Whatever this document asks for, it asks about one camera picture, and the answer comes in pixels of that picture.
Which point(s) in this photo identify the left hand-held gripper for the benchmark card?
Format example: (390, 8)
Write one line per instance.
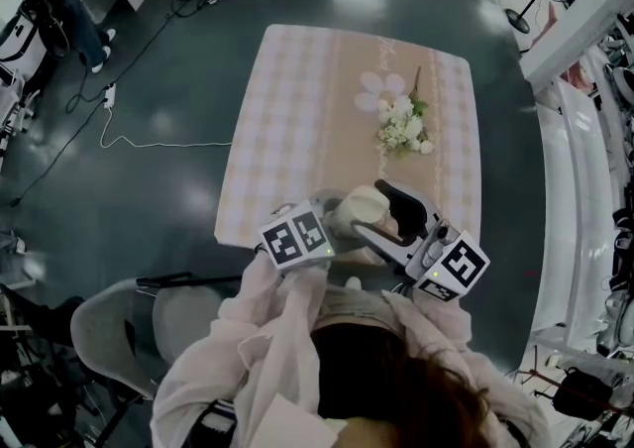
(297, 240)

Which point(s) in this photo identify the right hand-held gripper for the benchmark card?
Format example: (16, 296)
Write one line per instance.
(455, 265)

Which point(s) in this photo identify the cream ceramic vase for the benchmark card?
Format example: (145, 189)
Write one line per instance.
(366, 205)

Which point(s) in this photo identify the person's right forearm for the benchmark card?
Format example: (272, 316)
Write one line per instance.
(436, 322)

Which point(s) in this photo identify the person's left forearm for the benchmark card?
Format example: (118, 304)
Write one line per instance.
(277, 297)

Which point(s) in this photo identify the person's white shoe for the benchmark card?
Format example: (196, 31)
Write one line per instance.
(353, 283)

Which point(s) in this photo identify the pink checked tablecloth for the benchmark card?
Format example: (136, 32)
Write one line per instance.
(287, 139)

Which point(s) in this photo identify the white flower bouquet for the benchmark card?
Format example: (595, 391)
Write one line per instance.
(403, 129)

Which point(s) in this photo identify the white shelf rack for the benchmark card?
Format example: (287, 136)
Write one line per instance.
(574, 188)

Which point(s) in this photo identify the person's torso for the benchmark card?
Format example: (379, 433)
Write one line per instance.
(223, 386)

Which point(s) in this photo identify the grey shell chair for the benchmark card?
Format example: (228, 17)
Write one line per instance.
(109, 337)

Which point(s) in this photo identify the row of black white devices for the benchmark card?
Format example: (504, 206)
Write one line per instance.
(621, 79)

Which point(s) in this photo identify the white power strip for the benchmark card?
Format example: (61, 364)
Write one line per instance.
(109, 95)

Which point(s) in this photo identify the black office chair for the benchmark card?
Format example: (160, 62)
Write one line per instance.
(54, 317)

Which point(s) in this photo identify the white wheeled machine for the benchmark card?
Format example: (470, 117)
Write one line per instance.
(20, 39)

